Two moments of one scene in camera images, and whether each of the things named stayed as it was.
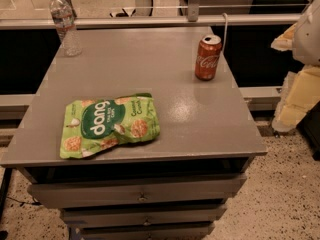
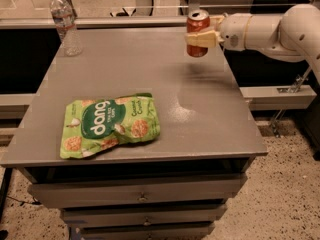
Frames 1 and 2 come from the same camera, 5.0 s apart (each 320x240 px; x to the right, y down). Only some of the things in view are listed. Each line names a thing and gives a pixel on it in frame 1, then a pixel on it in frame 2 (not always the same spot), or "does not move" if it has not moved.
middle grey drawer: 168,214 does not move
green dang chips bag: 91,125 does not move
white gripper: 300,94 to 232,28
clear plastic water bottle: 64,20 does not move
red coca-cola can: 208,55 to 196,20
